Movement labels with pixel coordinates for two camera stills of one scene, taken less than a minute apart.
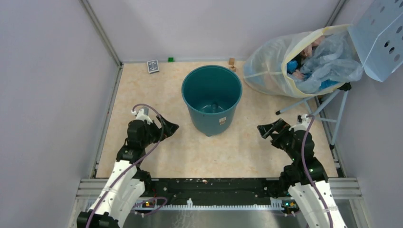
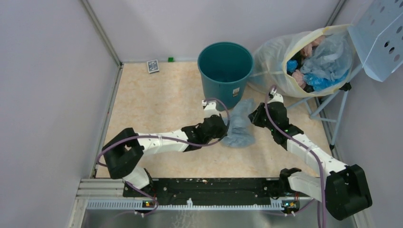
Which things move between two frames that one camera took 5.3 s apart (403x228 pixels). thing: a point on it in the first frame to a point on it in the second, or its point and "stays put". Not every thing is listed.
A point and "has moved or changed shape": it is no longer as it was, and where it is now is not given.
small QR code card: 153,66 stays put
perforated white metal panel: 377,36 stays put
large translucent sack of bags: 304,63 stays put
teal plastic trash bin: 212,94 has moved or changed shape
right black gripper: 280,126 to 254,117
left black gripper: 169,128 to 222,132
